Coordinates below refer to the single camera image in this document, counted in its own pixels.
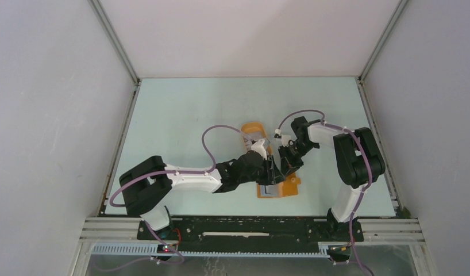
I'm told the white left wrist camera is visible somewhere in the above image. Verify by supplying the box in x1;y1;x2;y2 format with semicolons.
251;138;269;160

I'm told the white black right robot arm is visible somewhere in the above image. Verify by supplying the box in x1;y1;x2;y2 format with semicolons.
275;116;386;240

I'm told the orange oval plastic tray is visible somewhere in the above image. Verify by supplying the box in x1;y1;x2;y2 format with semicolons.
241;121;272;154

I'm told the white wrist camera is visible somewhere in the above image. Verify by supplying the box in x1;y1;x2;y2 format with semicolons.
274;128;291;147
251;138;269;160

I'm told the black mounting base plate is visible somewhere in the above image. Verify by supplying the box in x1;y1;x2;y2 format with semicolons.
156;216;364;253

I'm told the orange leather card holder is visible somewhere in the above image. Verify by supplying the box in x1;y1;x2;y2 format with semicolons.
257;173;301;198

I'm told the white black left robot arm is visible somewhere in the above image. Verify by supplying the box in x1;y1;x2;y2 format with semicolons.
110;150;286;240

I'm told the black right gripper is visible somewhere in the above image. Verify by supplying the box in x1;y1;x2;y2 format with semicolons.
279;140;318;177

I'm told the grey slotted cable duct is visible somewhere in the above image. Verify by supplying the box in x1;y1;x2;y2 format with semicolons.
91;243;330;258

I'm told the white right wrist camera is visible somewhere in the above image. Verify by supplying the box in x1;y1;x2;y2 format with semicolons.
274;128;291;147

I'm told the aluminium frame rail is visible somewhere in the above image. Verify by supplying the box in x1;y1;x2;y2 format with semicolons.
79;217;425;245

